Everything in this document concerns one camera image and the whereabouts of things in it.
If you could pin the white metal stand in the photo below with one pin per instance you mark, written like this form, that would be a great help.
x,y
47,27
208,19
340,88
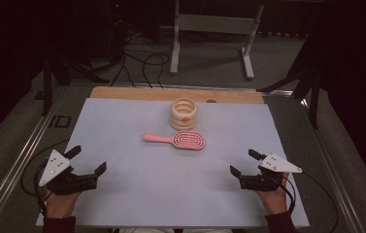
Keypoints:
x,y
214,24

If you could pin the pink hairbrush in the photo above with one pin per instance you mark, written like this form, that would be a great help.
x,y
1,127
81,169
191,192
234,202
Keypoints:
x,y
188,139

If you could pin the black tripod stand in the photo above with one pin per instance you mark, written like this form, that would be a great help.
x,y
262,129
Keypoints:
x,y
47,90

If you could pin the dark equipment with red light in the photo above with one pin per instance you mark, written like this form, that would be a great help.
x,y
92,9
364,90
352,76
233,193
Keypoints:
x,y
116,13

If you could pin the pale blue table mat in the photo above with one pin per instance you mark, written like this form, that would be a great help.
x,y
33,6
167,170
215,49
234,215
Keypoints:
x,y
138,184

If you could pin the cream ribbed holder cup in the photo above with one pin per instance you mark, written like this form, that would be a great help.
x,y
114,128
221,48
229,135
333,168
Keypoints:
x,y
183,123

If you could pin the black angled stand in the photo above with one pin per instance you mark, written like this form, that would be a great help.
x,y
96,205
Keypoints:
x,y
315,103

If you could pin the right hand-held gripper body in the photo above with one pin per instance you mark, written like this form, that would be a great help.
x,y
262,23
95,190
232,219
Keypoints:
x,y
258,183

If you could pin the person's left hand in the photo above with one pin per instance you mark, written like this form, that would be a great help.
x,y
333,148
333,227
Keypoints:
x,y
59,204

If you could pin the person's right hand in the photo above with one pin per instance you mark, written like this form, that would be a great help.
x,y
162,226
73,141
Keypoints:
x,y
276,200

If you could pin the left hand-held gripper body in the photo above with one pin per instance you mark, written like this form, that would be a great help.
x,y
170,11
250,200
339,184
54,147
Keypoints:
x,y
73,183

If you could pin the aluminium floor rail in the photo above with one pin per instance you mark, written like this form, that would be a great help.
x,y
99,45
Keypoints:
x,y
336,181
15,166

